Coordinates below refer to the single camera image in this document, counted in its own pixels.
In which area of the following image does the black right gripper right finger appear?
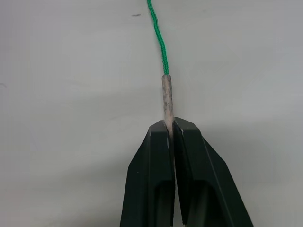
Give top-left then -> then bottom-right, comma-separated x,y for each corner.
173,117 -> 255,227

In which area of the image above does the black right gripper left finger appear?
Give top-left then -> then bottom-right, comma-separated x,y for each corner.
119,120 -> 176,227

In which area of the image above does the green lace with wooden tip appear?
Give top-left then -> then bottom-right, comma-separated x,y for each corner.
146,0 -> 175,169

